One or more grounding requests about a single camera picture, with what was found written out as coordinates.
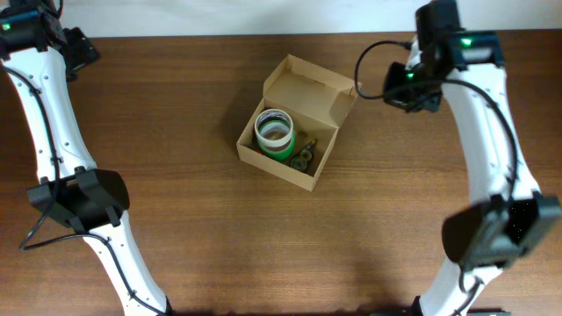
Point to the brown cardboard box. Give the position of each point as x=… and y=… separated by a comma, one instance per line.
x=318, y=101

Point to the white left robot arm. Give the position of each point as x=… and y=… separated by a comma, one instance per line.
x=76, y=199

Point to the white masking tape roll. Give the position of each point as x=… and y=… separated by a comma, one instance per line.
x=272, y=114

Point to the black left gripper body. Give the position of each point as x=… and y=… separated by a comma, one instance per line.
x=80, y=51

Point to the green tape roll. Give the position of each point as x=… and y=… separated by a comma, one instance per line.
x=281, y=151

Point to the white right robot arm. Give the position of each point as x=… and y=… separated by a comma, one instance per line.
x=508, y=216

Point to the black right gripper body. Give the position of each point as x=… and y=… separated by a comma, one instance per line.
x=408, y=90

